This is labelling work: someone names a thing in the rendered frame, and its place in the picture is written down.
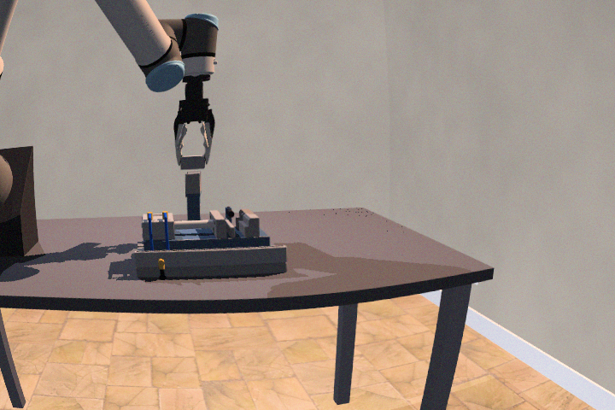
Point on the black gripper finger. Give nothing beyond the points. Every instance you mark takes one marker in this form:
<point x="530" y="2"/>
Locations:
<point x="179" y="129"/>
<point x="208" y="129"/>

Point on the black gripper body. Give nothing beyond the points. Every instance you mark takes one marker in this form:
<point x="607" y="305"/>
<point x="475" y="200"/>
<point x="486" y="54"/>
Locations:
<point x="197" y="110"/>

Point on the tan rectangular block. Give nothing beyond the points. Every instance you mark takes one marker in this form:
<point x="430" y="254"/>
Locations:
<point x="188" y="162"/>

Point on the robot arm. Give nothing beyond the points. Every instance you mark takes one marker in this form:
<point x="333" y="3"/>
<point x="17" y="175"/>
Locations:
<point x="151" y="46"/>

